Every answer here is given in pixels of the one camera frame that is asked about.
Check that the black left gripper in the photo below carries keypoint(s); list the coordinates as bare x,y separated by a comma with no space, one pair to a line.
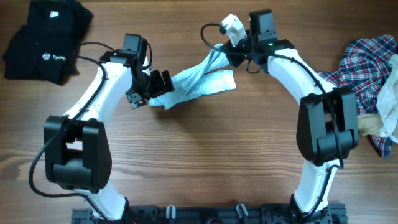
159,88

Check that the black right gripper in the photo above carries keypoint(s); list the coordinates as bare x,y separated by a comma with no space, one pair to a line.
230,51

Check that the light blue striped shirt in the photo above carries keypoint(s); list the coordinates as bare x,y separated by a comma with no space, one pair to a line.
206,78

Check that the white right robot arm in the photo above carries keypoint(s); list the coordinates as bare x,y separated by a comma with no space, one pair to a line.
327,127

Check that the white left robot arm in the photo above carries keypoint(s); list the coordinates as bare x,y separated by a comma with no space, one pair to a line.
76,149

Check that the black folded polo shirt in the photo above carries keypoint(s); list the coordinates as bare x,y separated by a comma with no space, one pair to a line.
43,48

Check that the red blue plaid shirt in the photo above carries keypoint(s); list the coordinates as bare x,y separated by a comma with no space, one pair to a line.
364,69

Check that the beige cloth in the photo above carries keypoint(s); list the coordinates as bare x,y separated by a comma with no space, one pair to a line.
369,124

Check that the cream white cloth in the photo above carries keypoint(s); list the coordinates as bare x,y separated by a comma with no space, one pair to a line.
387,103

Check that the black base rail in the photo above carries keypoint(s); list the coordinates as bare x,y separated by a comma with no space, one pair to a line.
268,213

